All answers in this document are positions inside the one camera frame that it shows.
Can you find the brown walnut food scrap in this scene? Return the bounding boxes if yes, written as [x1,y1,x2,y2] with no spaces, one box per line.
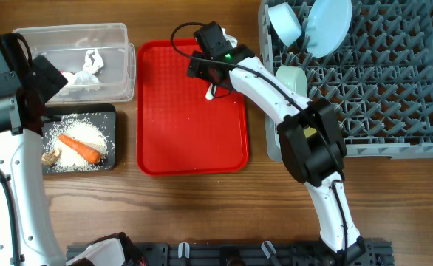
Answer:
[41,149,61,166]

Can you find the grey dishwasher rack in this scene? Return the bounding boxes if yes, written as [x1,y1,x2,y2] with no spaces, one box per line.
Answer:
[258,1,433,159]

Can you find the red serving tray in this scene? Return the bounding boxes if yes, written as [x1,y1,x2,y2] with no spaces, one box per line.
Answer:
[136,39,249,177]

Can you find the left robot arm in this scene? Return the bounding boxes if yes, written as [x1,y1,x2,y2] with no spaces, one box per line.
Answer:
[0,33,146,265]

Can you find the black food waste tray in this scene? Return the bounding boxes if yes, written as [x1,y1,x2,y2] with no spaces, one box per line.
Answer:
[42,103,117,174]

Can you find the white rice grains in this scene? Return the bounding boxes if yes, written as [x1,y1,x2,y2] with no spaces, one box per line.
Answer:
[42,114,109,173]

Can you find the yellow plastic cup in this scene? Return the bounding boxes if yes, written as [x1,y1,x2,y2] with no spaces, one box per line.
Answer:
[304,127,317,138]

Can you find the clear plastic waste bin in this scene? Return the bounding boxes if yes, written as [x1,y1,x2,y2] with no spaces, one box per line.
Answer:
[15,23,136,105]

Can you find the white plastic spoon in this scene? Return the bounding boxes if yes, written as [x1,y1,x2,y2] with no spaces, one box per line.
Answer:
[205,83,217,100]

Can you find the white tissue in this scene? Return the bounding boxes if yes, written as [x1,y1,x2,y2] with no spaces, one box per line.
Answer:
[58,49,104,96]

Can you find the small light blue bowl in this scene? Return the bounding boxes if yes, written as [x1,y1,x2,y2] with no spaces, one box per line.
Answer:
[268,2,302,47]

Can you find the large light blue plate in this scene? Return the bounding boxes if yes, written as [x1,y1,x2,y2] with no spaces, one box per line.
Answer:
[305,0,352,58]

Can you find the orange carrot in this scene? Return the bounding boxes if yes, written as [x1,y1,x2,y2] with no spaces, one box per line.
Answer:
[58,134,102,164]

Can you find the green bowl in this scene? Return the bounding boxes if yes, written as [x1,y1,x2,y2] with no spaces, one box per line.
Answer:
[276,66,308,97]

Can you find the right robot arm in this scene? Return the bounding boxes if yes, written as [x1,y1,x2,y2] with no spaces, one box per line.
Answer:
[187,21,363,265]

